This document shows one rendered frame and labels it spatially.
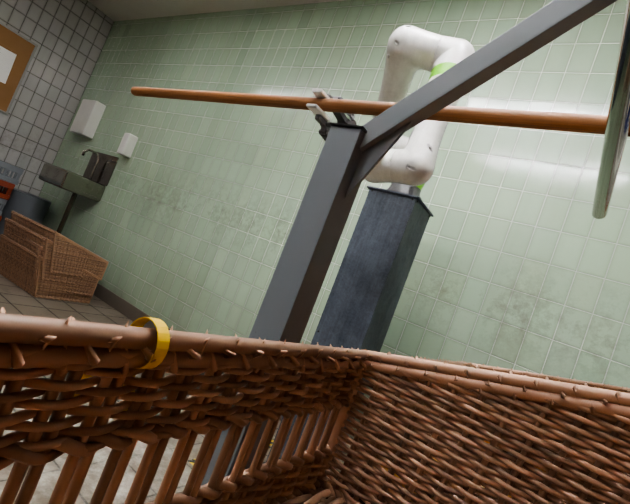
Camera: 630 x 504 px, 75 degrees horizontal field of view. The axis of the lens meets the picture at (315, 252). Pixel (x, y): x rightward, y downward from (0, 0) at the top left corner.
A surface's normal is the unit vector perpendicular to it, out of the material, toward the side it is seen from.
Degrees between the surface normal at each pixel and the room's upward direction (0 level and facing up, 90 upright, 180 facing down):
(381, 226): 90
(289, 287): 90
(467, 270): 90
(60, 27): 90
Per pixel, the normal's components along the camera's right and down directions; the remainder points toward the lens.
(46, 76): 0.78, 0.27
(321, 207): -0.51, -0.25
